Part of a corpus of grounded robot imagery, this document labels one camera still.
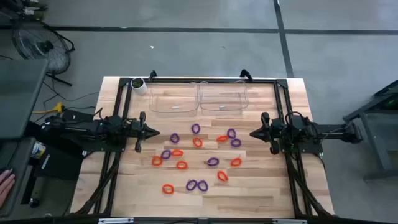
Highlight black case with white print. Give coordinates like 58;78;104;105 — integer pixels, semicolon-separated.
33;146;85;181

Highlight dark grey metal table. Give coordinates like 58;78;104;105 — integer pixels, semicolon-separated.
343;79;398;183

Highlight yellow power plug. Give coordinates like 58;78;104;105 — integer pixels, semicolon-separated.
32;101;65;114

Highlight black aluminium table frame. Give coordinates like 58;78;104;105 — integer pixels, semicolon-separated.
70;70;335;224

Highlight white yellow blue container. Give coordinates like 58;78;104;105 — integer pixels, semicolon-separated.
30;141;47;160

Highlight silver metal bracket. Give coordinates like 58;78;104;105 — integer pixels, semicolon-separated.
98;217;134;224
272;218;308;224

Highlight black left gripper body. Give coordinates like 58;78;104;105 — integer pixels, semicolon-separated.
130;111;146;153

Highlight grey desk top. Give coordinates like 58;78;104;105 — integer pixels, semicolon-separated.
0;58;49;140

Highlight black control box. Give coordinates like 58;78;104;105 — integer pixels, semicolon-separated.
62;108;94;123

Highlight white cup with plant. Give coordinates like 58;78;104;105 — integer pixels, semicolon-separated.
131;77;148;96

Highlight dark grey desk panel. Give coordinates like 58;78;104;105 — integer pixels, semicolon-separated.
0;136;37;218

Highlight black floor fan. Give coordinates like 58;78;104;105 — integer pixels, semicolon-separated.
11;19;76;87

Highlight black floor cable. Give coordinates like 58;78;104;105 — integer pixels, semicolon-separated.
42;79;100;103

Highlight person's hand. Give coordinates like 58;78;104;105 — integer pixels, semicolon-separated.
0;168;16;208

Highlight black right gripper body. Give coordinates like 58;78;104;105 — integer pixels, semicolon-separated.
261;112;286;156

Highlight clear plastic bin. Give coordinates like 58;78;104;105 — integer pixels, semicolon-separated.
149;81;200;113
198;80;249;112

